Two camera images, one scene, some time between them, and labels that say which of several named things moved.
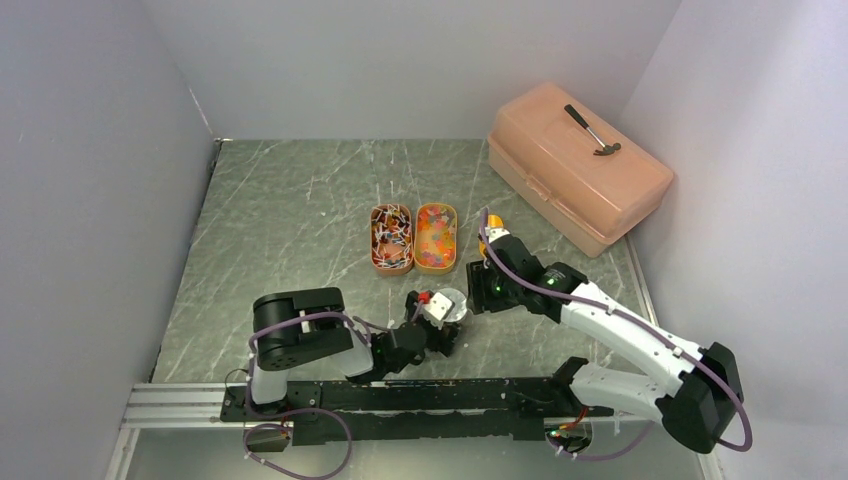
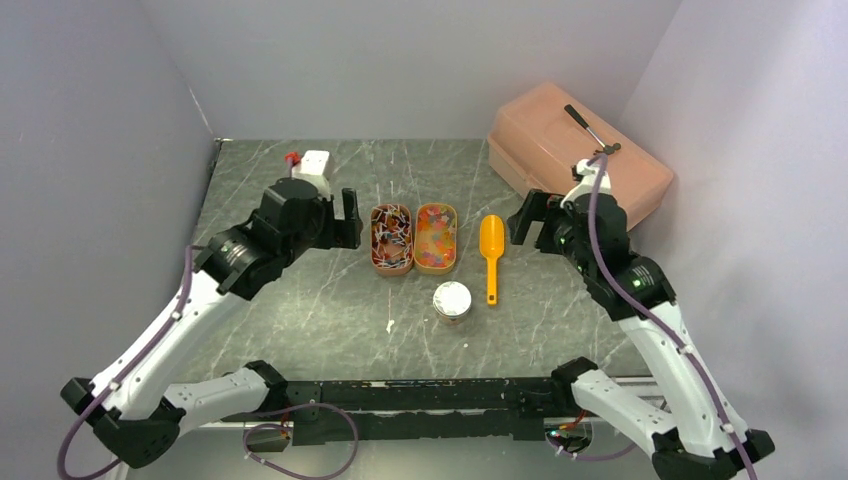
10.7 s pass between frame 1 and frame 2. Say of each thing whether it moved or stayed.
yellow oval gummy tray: stayed
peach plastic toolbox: stayed
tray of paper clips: stayed
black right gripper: moved
